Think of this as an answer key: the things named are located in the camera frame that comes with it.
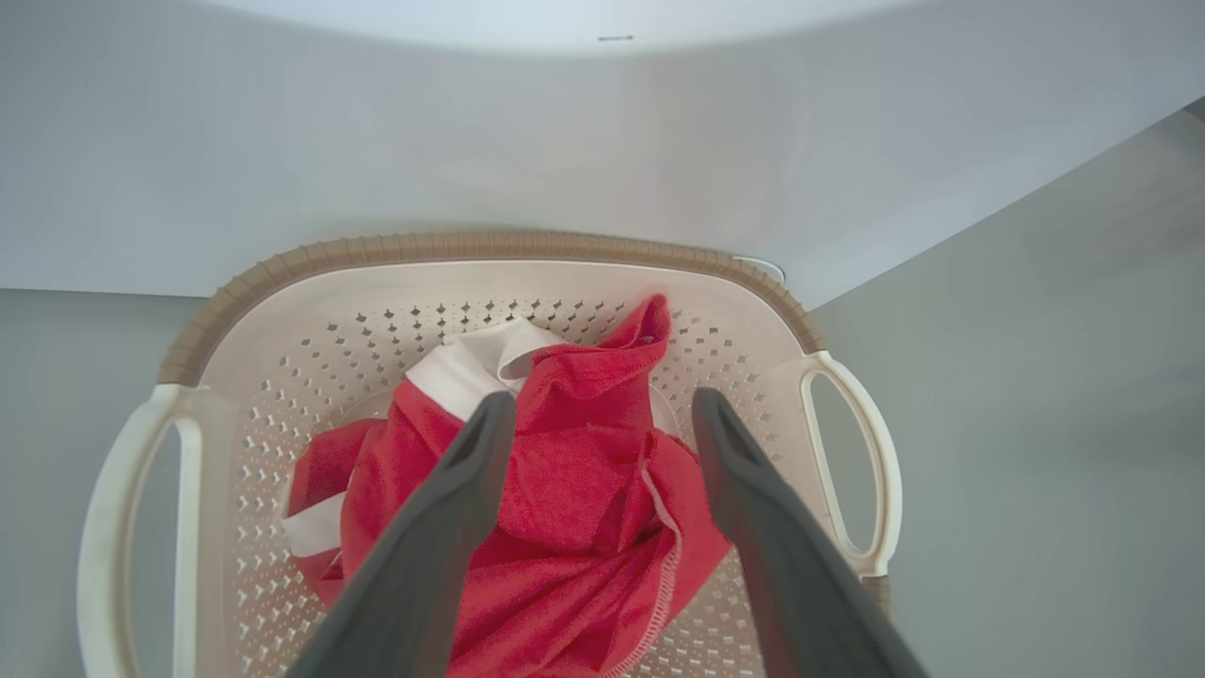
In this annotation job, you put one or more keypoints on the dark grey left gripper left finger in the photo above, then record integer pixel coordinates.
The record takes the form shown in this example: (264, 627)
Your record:
(424, 565)

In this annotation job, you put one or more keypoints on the round white filter cover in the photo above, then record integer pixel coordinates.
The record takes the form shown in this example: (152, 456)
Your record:
(767, 266)

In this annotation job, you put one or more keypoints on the white front-load washing machine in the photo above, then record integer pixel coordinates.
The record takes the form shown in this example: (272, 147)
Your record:
(565, 141)

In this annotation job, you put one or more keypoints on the cream laundry basket brown rim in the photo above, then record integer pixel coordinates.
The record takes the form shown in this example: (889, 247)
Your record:
(282, 311)

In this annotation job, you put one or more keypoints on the red and white garment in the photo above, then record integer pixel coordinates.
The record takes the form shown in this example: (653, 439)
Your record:
(584, 527)

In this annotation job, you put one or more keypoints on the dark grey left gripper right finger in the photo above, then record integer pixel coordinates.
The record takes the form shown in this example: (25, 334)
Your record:
(791, 565)

